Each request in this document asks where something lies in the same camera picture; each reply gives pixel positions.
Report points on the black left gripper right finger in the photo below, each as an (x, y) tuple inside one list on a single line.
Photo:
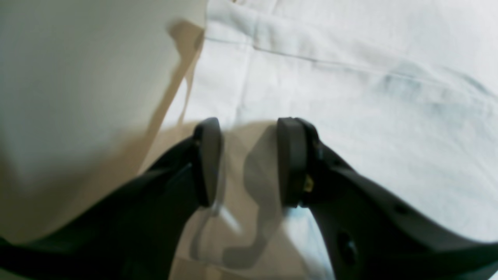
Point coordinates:
[(370, 233)]

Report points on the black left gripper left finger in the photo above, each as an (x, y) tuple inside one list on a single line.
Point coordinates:
[(133, 233)]

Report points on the white T-shirt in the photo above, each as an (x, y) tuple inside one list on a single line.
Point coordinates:
[(404, 90)]

